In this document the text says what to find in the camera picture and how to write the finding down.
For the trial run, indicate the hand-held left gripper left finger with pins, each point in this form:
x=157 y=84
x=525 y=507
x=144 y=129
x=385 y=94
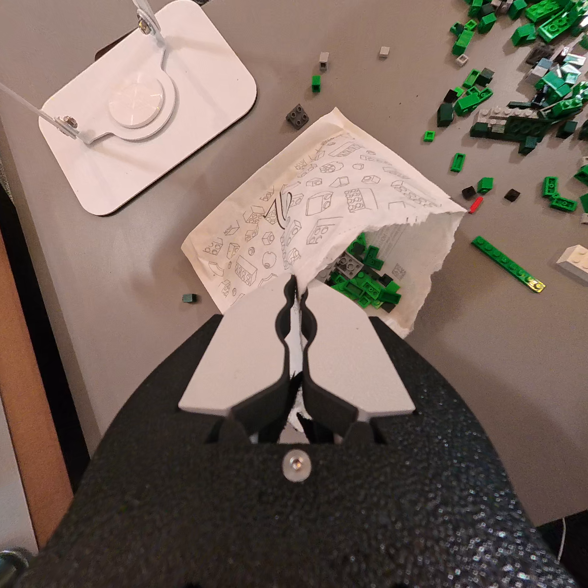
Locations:
x=229 y=358

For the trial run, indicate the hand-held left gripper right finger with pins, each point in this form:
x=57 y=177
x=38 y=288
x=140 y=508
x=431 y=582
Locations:
x=358 y=363

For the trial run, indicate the brick-printed white paper bag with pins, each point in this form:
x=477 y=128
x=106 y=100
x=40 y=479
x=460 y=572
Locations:
x=321 y=193

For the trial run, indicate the pile of green toy bricks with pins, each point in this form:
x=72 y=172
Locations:
x=519 y=124

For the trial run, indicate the grey desk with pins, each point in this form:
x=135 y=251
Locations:
x=482 y=390

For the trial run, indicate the wood-edged office desk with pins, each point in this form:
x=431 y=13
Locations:
x=27 y=413

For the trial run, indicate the small dark green brick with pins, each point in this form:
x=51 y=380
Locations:
x=189 y=298

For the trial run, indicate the heap of small mixed bricks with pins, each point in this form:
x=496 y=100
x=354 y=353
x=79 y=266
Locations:
x=363 y=287

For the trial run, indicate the long green plate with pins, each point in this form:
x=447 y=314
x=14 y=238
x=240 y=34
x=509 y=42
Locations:
x=505 y=266

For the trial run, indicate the small red plate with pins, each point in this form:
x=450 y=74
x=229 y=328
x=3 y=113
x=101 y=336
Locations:
x=476 y=205

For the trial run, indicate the white toy brick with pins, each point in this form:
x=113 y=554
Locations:
x=574 y=264

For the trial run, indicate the dark grey square plate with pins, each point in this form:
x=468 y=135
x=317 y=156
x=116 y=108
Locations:
x=297 y=115

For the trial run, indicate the white and wooden book stand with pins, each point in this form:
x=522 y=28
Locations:
x=197 y=82

